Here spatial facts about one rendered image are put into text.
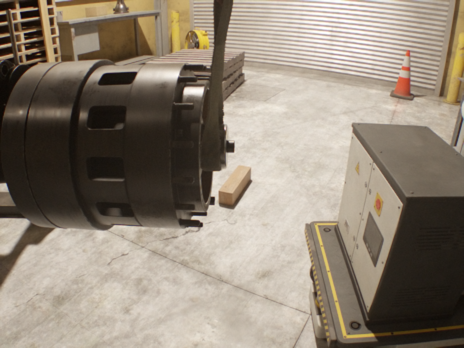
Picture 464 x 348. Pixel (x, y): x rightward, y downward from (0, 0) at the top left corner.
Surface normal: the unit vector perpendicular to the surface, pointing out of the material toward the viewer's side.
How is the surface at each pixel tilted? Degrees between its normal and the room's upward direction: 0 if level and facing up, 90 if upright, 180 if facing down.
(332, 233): 0
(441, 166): 0
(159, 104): 43
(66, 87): 32
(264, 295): 0
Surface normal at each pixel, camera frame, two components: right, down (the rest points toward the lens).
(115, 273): 0.00, -0.88
